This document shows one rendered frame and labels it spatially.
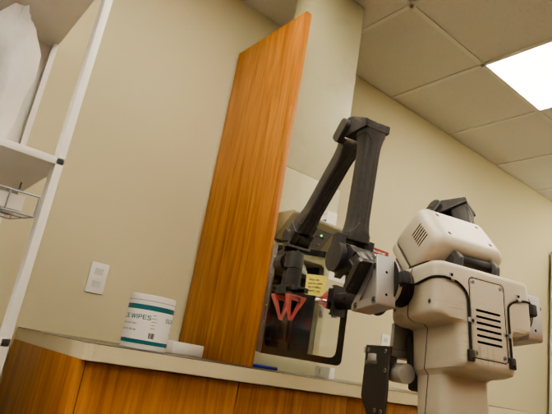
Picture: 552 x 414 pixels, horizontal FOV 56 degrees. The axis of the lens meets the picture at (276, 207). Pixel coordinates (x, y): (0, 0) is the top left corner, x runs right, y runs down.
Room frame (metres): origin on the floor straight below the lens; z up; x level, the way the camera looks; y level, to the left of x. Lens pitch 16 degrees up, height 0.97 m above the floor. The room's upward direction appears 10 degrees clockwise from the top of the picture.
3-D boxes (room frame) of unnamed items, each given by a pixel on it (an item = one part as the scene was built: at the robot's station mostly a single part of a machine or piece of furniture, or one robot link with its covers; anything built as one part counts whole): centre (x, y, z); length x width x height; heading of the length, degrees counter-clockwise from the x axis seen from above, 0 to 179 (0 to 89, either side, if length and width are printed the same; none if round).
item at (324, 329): (1.91, -0.17, 1.19); 0.30 x 0.01 x 0.40; 86
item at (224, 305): (2.01, 0.14, 1.64); 0.49 x 0.03 x 1.40; 36
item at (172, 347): (1.91, 0.26, 0.96); 0.16 x 0.12 x 0.04; 144
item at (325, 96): (2.12, -0.06, 2.18); 0.32 x 0.25 x 0.93; 126
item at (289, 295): (1.57, -0.09, 1.14); 0.07 x 0.07 x 0.09; 36
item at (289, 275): (1.57, -0.08, 1.21); 0.10 x 0.07 x 0.07; 36
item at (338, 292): (1.78, -0.28, 1.20); 0.07 x 0.07 x 0.10; 36
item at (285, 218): (1.97, -0.16, 1.46); 0.32 x 0.12 x 0.10; 126
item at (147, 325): (1.54, 0.30, 1.02); 0.13 x 0.13 x 0.15
